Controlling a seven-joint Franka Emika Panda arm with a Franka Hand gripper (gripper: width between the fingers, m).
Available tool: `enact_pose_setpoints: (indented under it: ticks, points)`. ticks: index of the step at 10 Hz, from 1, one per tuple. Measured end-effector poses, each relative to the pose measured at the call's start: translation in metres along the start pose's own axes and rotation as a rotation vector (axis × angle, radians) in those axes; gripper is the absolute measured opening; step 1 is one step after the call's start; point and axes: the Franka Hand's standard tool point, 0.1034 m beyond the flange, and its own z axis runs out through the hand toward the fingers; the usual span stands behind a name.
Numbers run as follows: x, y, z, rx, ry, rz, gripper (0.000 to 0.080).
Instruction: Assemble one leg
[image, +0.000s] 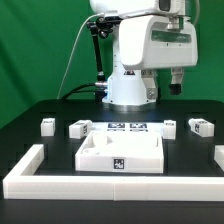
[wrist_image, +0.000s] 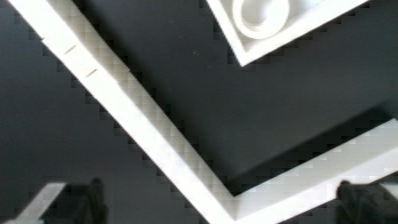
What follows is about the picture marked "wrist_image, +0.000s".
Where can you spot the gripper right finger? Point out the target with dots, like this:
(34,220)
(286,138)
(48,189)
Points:
(368,203)

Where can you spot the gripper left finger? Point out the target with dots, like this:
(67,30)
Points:
(66,204)

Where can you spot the white square tabletop part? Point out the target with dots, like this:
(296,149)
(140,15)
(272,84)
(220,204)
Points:
(263,23)

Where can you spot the white U-shaped fence wall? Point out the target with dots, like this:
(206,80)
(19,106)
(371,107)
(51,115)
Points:
(360,161)

